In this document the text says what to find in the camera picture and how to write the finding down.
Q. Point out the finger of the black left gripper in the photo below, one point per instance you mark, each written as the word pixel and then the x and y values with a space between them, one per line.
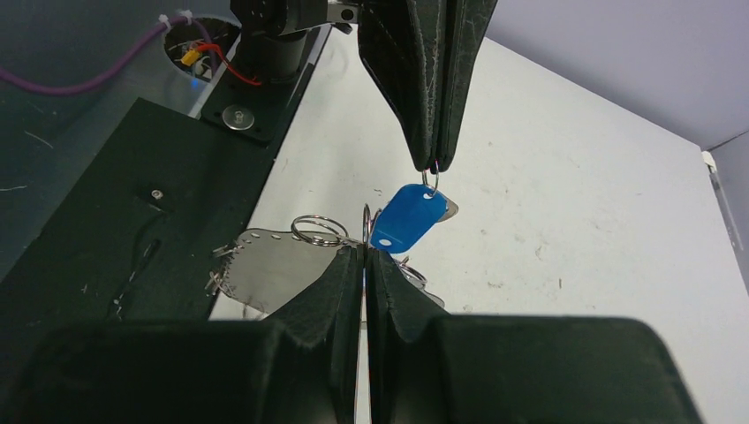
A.
pixel 466 26
pixel 402 46

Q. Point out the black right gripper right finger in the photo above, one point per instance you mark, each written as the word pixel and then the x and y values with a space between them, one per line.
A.
pixel 429 366

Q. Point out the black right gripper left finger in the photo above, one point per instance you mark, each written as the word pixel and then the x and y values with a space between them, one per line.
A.
pixel 298 365

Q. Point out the metal keyring plate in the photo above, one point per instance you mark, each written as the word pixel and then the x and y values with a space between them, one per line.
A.
pixel 264 269

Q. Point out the blue key tag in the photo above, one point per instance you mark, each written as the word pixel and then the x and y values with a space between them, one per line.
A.
pixel 409 215

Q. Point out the silver key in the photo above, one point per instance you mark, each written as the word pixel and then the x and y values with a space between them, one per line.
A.
pixel 451 209

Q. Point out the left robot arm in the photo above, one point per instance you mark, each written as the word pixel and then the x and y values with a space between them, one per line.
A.
pixel 272 31

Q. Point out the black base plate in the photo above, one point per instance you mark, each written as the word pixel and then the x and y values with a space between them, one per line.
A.
pixel 112 201

